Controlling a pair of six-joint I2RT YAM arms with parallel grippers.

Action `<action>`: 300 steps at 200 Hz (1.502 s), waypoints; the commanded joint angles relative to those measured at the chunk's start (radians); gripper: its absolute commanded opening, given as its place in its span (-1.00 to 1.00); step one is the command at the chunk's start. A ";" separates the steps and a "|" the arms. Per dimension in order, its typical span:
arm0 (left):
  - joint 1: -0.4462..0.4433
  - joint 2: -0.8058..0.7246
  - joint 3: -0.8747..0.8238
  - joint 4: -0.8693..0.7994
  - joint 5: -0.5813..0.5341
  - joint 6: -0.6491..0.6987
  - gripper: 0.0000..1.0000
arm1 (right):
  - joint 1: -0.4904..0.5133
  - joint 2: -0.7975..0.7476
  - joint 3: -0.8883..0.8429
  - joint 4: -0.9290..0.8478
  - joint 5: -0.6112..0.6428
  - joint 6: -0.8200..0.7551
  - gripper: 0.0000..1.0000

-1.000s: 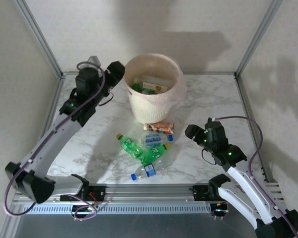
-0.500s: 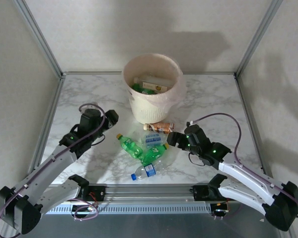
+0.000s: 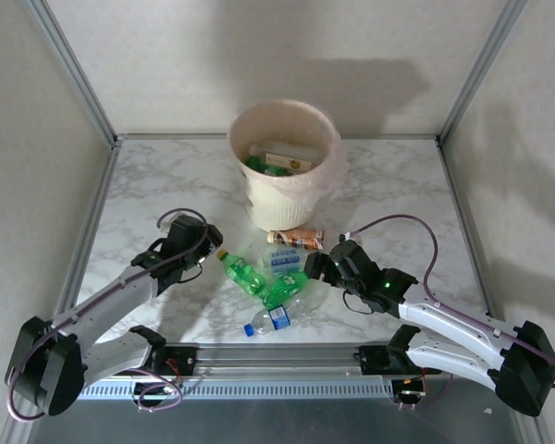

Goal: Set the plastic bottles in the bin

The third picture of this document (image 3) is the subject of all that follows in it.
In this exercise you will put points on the aluminium frame post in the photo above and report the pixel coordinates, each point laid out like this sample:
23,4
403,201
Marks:
74,69
481,69

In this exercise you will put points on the aluminium back rail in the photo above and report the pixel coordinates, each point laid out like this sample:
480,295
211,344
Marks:
176,136

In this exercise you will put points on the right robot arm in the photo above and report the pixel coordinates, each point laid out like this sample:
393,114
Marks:
448,319

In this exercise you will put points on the clear bottle blue cap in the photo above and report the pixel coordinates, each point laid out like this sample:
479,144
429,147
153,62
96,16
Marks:
279,318

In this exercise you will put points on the clear bottle lemon label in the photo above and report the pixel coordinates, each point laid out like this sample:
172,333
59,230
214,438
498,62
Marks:
282,159

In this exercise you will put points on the soda water bottle pale blue label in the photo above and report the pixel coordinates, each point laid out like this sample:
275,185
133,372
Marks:
284,261

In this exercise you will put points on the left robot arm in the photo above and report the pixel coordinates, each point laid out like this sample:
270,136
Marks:
106,300

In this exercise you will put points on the aluminium left frame post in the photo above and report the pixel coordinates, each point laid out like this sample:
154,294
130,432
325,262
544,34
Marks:
74,69

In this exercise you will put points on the grey metal plate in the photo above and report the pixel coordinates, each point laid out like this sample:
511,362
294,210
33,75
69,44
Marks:
277,425

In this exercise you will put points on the cream plastic bin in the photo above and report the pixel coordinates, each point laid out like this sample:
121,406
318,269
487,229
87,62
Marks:
277,208

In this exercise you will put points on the aluminium right frame post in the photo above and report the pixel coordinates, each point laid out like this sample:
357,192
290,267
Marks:
481,69

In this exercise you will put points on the brown drink bottle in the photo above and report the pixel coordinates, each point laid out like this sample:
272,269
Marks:
300,238

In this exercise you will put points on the aluminium left side rail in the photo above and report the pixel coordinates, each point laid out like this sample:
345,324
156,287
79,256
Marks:
97,208

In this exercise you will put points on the aluminium rail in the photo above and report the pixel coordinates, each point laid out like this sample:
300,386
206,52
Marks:
462,217
176,136
97,208

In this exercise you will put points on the aluminium right side rail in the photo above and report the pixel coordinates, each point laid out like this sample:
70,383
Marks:
462,217

